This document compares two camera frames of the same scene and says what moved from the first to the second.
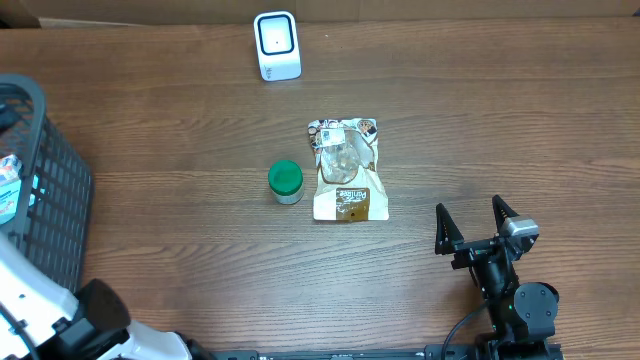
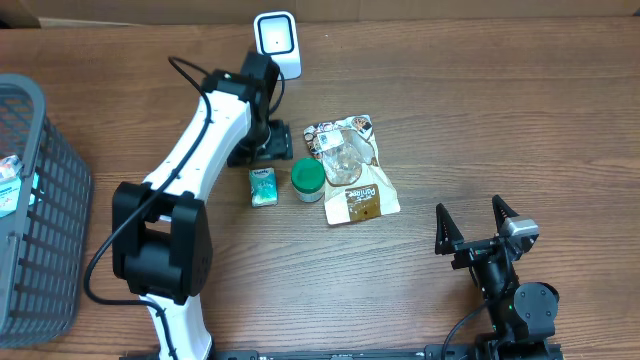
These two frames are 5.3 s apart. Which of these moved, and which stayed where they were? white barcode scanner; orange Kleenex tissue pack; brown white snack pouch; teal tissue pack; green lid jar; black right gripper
Moved: green lid jar; teal tissue pack
Stayed: black right gripper; orange Kleenex tissue pack; brown white snack pouch; white barcode scanner
